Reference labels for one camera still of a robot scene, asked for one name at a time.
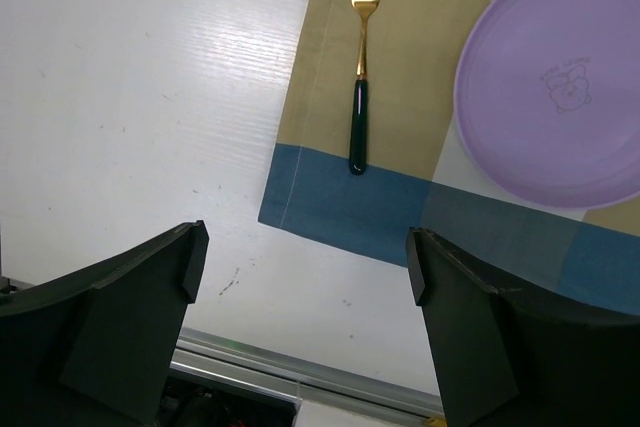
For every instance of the purple plate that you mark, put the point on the purple plate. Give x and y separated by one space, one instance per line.
547 100

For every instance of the green handled gold fork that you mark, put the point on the green handled gold fork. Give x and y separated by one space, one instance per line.
358 145

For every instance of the front aluminium rail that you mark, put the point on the front aluminium rail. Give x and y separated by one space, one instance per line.
236 365

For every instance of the blue tan white placemat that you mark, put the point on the blue tan white placemat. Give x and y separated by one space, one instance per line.
418 174

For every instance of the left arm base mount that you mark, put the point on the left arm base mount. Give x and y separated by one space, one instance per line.
190 401

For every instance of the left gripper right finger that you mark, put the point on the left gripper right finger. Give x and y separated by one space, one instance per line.
507 352

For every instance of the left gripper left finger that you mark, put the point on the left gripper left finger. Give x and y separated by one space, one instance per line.
94 347

